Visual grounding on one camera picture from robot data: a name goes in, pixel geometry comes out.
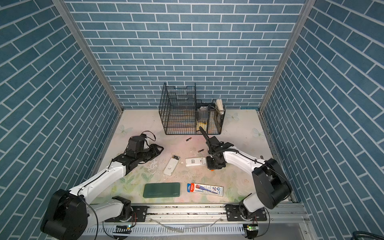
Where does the toothpaste box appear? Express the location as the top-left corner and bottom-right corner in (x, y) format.
(187, 183), (224, 197)

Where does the grey remote with teal buttons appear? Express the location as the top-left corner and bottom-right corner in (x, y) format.
(163, 155), (180, 176)

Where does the dark green rectangular case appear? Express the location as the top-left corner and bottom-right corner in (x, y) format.
(143, 183), (181, 199)

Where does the yellow item in basket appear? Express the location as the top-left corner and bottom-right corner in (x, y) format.
(196, 120), (208, 132)

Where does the white block in basket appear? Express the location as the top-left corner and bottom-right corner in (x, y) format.
(216, 99), (225, 115)

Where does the white remote control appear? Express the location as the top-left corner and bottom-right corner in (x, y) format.
(185, 157), (207, 167)

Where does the black wire mesh basket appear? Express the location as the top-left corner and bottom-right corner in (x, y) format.
(159, 84), (226, 135)

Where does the black corrugated cable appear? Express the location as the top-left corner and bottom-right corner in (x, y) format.
(199, 125), (211, 143)

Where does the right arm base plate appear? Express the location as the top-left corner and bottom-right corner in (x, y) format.
(224, 204), (267, 222)

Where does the aluminium front rail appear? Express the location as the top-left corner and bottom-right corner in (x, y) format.
(104, 202), (310, 226)

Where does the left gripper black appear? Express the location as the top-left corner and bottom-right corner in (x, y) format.
(136, 143), (165, 163)

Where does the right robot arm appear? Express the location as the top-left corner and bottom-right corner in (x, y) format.
(204, 135), (292, 219)

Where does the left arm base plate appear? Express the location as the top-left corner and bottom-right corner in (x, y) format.
(106, 205), (149, 223)

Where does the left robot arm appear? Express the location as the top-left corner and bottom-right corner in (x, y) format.
(40, 132), (164, 240)

